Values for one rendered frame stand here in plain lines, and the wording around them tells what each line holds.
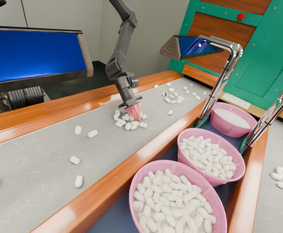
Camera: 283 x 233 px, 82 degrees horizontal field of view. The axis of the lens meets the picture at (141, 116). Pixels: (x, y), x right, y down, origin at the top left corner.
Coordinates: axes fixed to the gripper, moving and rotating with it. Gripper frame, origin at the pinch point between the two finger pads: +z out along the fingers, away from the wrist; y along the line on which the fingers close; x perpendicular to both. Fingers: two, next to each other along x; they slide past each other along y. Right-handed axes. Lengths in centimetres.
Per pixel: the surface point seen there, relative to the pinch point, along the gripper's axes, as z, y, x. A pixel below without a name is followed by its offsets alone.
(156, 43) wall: -79, 159, 64
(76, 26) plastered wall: -158, 106, 144
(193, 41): -19.1, 18.0, -28.5
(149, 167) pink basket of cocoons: 14.6, -16.3, -11.9
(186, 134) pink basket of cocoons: 15.2, 11.9, -11.7
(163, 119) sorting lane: 5.4, 13.1, -2.6
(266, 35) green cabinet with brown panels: -13, 81, -47
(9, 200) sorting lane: 3.2, -48.4, 1.0
